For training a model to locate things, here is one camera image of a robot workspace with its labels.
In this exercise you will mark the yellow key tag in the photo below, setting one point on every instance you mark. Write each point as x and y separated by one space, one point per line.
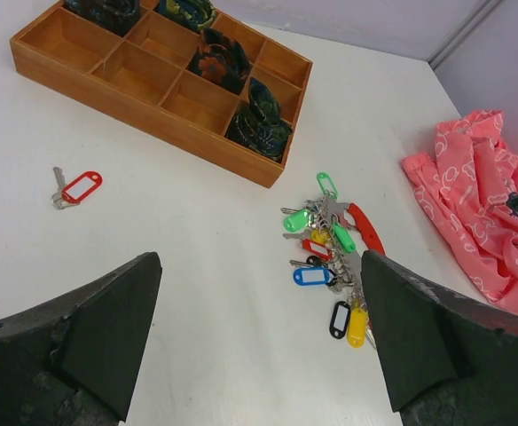
356 328

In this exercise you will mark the dark green rolled cloth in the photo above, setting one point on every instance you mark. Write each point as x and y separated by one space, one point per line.
195 15

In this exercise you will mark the orange flower rolled cloth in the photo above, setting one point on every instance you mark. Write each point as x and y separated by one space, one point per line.
220 60

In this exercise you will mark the pink patterned cloth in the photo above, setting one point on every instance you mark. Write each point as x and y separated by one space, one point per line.
463 188

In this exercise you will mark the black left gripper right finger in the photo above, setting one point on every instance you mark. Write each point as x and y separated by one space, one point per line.
447 359

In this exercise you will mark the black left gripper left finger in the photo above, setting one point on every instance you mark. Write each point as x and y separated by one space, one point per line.
75 359

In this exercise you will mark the black key tag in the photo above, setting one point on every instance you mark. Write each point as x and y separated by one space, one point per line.
339 320

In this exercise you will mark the green key tag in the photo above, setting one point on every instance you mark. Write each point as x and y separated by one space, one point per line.
296 220

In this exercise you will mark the green leaf rolled cloth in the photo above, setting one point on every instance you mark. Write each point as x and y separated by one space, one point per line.
258 125

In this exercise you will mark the blue key tag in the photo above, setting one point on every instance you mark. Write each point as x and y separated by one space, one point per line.
313 276

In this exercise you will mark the dark floral rolled cloth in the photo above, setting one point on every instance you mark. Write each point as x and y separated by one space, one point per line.
116 16

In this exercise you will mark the silver key with red tag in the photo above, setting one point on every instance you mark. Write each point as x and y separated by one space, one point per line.
73 193

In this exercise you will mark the wooden compartment tray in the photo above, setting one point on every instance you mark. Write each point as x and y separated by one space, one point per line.
143 79

